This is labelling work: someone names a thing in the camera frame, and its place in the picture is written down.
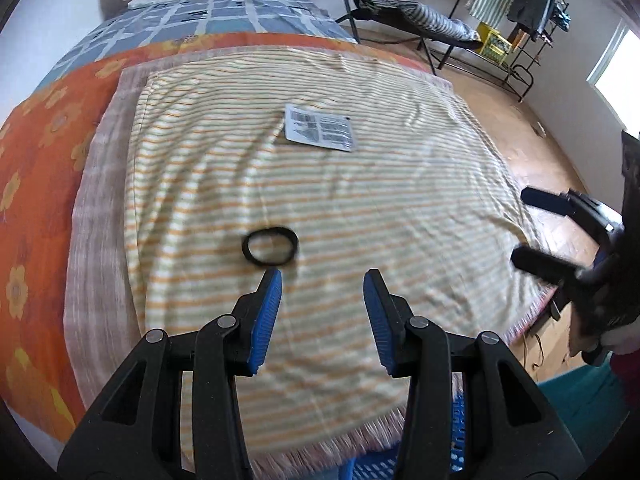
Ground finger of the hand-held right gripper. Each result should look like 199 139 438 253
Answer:
520 186 622 235
510 245 593 291

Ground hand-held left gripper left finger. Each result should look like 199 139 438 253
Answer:
57 267 283 480

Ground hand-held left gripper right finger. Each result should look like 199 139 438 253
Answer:
362 268 586 480

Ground black hair tie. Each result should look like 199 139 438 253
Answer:
242 226 300 267

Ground blue plastic basket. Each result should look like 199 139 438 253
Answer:
340 390 468 480

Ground grey printed packet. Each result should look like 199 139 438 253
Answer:
284 103 357 153

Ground person's right hand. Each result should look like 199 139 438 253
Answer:
602 316 640 356

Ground yellow striped blanket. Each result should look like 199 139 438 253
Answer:
122 52 543 466

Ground black drying rack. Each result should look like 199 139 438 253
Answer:
447 0 573 103

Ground teal cloth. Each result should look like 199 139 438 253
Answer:
535 360 632 458

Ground window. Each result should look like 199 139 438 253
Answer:
586 22 640 133

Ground yellow crate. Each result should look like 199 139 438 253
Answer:
475 21 516 63

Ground grey pink woven blanket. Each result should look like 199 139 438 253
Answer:
62 45 556 471

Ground dark hanging garment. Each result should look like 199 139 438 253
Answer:
507 0 558 36

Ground striped pillow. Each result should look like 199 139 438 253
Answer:
357 0 481 43

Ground orange floral blanket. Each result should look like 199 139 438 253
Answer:
0 32 436 446

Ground blue checked bed sheet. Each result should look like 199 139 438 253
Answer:
37 0 358 86

